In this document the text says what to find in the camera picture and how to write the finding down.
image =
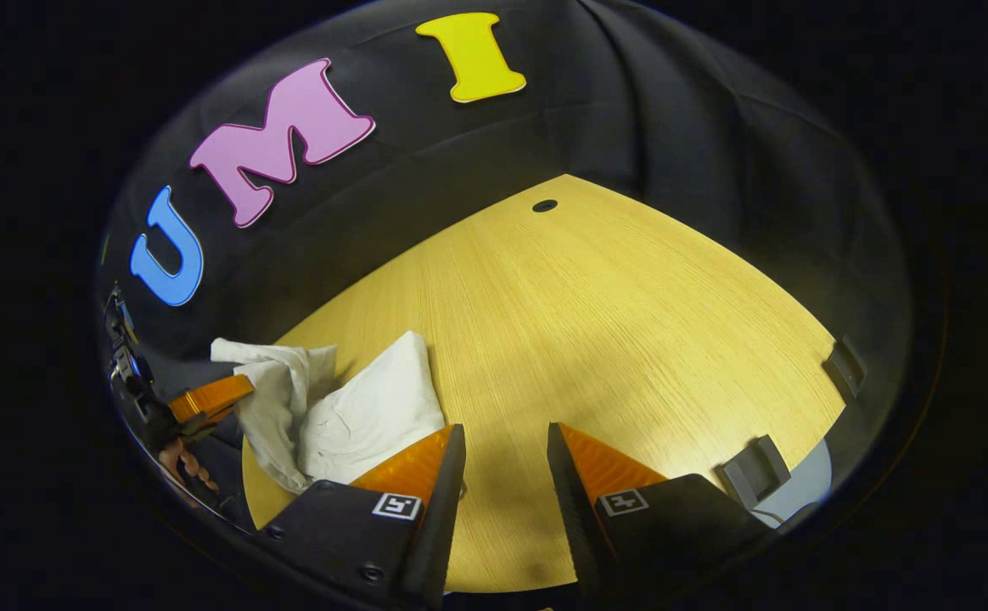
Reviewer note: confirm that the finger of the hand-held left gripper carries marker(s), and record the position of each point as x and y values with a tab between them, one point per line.
210	397

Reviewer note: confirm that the black backdrop cloth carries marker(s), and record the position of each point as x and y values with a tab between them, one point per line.
672	127

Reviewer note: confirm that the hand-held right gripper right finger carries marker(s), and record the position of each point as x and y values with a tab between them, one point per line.
575	509

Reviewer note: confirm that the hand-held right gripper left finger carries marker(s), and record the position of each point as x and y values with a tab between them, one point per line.
447	509

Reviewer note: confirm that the grey table edge bracket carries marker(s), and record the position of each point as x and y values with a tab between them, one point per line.
753	471
844	367

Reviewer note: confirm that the white jeans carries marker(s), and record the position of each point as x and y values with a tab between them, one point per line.
375	416

